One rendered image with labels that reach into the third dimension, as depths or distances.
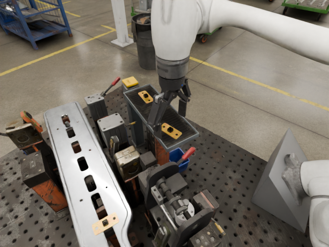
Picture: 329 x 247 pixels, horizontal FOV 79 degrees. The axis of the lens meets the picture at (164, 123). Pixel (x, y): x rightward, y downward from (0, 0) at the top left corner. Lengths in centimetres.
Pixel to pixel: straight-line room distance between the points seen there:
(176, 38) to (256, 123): 222
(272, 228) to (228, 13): 93
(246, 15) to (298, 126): 233
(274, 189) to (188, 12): 81
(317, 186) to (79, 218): 91
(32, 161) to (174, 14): 77
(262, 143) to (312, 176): 142
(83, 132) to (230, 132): 176
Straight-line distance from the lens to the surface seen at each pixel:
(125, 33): 425
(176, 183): 62
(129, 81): 100
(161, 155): 96
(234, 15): 61
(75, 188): 86
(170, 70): 53
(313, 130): 288
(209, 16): 60
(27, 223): 124
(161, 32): 49
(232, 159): 129
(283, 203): 108
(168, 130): 73
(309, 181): 106
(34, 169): 94
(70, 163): 93
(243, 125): 254
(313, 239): 100
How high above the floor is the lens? 170
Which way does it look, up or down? 45 degrees down
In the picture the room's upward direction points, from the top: straight up
